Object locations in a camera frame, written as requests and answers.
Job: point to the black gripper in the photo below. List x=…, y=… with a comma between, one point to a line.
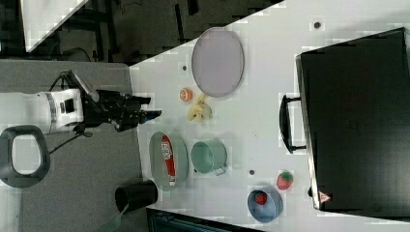
x=123, y=111

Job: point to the strawberry toy on table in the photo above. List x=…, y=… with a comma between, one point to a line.
x=284, y=180

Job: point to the green metal pot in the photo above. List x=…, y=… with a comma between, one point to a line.
x=209, y=156

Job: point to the black cylinder post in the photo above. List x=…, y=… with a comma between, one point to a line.
x=135, y=196

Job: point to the strawberry toy in bowl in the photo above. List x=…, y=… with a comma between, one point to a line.
x=260, y=198

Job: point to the orange slice toy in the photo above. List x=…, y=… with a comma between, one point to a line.
x=186, y=95

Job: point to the black toaster oven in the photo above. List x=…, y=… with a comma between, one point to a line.
x=355, y=103

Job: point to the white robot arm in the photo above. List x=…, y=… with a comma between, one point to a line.
x=73, y=110

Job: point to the red ketchup bottle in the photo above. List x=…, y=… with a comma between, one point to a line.
x=167, y=152

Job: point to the yellow banana bunch toy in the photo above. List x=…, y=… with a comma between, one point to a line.
x=200, y=110

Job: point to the blue bowl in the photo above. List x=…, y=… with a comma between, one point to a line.
x=268, y=212

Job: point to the purple round plate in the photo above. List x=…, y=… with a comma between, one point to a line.
x=217, y=62

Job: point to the green oval strainer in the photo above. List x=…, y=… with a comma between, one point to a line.
x=158, y=167

